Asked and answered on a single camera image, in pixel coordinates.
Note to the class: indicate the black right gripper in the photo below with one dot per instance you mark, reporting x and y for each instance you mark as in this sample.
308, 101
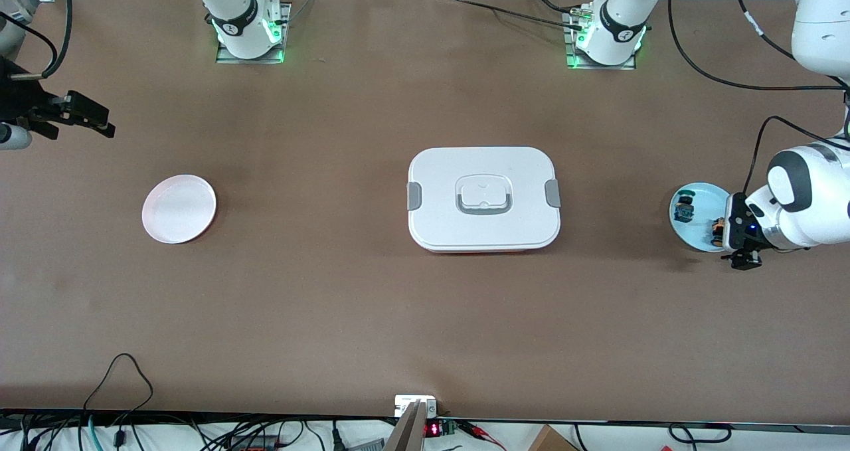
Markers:
18, 99

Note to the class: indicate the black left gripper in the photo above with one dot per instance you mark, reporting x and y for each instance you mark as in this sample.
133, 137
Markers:
735, 223

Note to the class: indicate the orange push button switch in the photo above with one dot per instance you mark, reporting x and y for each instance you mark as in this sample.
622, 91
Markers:
717, 227

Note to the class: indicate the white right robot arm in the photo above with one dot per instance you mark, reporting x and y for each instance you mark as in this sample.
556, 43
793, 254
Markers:
232, 12

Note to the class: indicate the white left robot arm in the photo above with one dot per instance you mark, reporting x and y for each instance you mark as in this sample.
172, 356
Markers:
817, 198

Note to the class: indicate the light blue round plate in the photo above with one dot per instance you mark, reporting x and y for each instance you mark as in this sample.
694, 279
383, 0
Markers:
700, 232

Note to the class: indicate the brown tape patch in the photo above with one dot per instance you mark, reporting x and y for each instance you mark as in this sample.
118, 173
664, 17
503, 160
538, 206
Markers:
631, 293

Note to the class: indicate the pink round plate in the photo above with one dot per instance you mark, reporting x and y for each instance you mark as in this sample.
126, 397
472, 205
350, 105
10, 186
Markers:
179, 208

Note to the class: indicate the white lidded lunch box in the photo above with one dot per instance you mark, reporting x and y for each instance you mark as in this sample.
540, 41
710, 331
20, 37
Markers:
485, 228

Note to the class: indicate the brown cardboard box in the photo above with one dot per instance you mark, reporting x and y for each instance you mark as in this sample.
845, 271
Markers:
551, 441

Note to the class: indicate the red alligator clip leads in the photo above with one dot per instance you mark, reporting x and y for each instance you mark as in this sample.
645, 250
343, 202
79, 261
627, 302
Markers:
481, 431

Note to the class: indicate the green circuit board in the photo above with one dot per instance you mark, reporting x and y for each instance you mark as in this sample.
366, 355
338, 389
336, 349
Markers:
450, 428

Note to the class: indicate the red digit display module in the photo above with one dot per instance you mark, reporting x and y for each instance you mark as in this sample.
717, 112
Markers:
433, 429

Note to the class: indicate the green push button switch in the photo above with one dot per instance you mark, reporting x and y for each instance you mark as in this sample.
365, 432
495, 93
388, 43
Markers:
682, 208

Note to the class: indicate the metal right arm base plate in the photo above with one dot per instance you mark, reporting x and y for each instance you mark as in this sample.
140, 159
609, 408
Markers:
249, 61

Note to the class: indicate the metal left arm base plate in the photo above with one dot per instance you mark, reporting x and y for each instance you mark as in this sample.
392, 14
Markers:
601, 67

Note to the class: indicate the white metal bracket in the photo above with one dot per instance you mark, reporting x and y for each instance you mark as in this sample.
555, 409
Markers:
405, 404

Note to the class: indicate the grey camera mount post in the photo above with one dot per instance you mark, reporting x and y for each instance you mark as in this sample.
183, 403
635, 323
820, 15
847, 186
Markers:
406, 434

